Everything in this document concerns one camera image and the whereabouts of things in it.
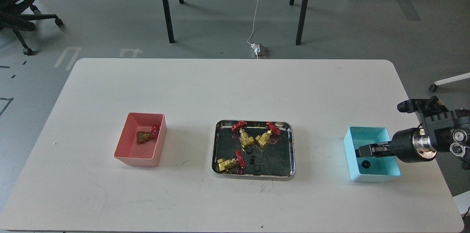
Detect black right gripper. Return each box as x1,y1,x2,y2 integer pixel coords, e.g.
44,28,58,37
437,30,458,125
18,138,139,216
355,129,417,163

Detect brass valve red handle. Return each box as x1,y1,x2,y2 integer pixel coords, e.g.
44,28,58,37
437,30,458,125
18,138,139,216
216,150,246,174
231,121,255,150
136,125,160,145
255,121,281,151

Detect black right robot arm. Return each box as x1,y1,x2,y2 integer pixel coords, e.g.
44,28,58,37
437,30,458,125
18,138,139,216
355,109,469,171

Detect light blue plastic box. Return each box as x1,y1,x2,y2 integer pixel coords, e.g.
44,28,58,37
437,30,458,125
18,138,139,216
343,126,401,182

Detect pink plastic box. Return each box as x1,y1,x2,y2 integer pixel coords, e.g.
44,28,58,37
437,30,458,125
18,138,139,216
113,112,167,167

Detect white caster leg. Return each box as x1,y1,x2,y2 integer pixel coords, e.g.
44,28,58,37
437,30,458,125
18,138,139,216
428,72,470,92

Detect shiny metal tray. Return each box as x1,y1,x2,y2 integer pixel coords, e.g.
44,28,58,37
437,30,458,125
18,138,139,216
211,120,296,179

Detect white power adapter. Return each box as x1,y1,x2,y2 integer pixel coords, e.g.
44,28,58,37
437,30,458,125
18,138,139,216
250,43,270,59

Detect black office chair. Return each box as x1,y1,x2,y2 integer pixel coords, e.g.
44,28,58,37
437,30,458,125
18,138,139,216
0,0,63,55

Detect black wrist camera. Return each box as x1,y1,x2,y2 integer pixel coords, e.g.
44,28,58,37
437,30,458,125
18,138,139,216
397,96,449,117

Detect white cable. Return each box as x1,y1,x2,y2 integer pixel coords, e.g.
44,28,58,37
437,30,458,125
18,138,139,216
247,0,265,46

